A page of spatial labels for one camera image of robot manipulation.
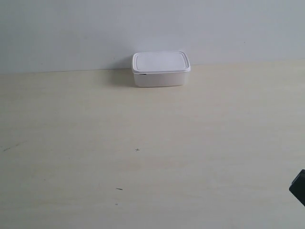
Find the white lidded plastic container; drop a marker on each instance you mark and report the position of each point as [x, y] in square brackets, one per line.
[160, 69]

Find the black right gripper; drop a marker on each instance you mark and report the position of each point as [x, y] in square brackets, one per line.
[297, 187]

